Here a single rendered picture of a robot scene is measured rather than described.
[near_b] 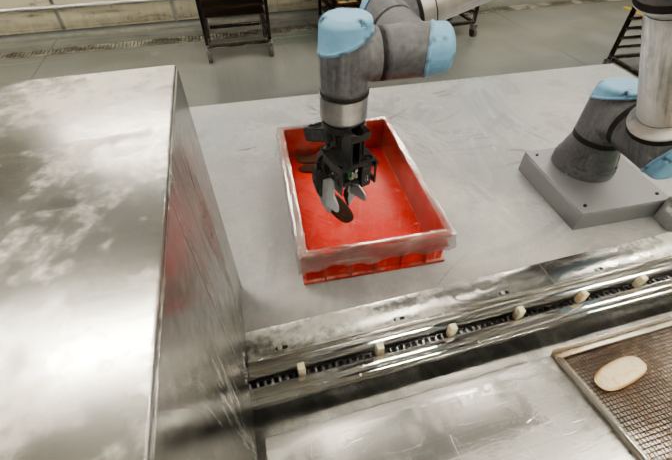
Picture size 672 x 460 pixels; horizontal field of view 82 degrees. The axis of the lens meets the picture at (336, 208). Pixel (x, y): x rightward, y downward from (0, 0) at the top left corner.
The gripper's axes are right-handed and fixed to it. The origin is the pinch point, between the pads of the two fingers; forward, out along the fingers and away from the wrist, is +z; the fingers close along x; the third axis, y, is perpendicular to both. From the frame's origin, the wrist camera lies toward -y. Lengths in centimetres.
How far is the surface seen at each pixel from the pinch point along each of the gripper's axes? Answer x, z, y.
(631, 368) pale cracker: 24, 8, 49
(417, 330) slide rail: 2.1, 13.5, 25.2
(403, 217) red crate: 19.9, 16.1, -1.2
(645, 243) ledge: 58, 13, 35
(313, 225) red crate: -0.6, 16.0, -10.3
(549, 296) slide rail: 29.2, 13.6, 32.9
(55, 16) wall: -59, 79, -448
